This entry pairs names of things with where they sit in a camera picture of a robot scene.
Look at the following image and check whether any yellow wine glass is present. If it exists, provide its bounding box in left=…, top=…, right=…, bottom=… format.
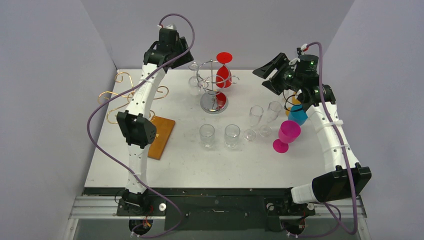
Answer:
left=283, top=92, right=301, bottom=117

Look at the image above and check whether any clear glass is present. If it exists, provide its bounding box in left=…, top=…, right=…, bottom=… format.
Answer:
left=199, top=124, right=215, bottom=148
left=259, top=101, right=283, bottom=137

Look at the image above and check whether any blue wine glass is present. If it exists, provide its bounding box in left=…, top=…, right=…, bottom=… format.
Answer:
left=288, top=104, right=308, bottom=126

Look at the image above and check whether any clear champagne flute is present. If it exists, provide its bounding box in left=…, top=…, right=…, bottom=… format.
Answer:
left=243, top=105, right=264, bottom=142

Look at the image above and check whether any clear glass silver rack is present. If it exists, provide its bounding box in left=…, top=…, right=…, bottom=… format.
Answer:
left=188, top=61, right=201, bottom=96

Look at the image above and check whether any pink wine glass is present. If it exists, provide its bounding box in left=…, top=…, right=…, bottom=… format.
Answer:
left=272, top=120, right=302, bottom=154

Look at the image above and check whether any red wine glass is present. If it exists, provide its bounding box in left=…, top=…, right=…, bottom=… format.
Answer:
left=215, top=52, right=233, bottom=108

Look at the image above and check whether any clear etched goblet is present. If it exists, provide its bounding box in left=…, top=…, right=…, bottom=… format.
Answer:
left=224, top=124, right=241, bottom=148

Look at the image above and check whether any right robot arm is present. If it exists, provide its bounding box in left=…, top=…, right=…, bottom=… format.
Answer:
left=252, top=53, right=372, bottom=214

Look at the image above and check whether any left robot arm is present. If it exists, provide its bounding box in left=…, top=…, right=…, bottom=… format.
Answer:
left=116, top=24, right=194, bottom=215

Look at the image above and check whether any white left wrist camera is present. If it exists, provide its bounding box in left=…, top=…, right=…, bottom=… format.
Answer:
left=157, top=23, right=177, bottom=33

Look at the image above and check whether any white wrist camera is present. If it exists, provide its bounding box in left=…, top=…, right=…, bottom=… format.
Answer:
left=288, top=43, right=309, bottom=66
left=157, top=23, right=177, bottom=33

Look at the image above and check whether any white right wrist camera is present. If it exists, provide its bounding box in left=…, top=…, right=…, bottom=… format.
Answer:
left=288, top=43, right=309, bottom=66

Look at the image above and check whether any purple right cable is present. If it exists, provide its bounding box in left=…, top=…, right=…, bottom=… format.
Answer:
left=306, top=41, right=359, bottom=236

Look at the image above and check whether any purple cable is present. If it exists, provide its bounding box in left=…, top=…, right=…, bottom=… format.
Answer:
left=306, top=41, right=359, bottom=236
left=86, top=13, right=196, bottom=239

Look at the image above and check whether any silver wire glass rack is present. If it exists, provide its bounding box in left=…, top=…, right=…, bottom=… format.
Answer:
left=195, top=59, right=240, bottom=115

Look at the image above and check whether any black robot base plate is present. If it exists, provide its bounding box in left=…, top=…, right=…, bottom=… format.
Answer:
left=83, top=187, right=319, bottom=235

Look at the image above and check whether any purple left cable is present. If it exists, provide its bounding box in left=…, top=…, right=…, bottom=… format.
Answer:
left=86, top=13, right=196, bottom=239

